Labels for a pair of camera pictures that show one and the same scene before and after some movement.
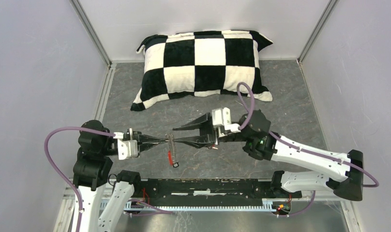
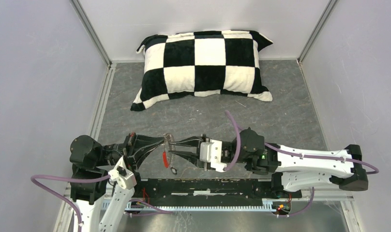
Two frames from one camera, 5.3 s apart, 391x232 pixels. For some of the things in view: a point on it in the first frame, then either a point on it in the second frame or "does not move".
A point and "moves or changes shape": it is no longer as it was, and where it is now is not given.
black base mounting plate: (185, 192) does not move
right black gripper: (209, 135) to (193, 141)
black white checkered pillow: (200, 63) does not move
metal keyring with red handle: (172, 154) moves or changes shape
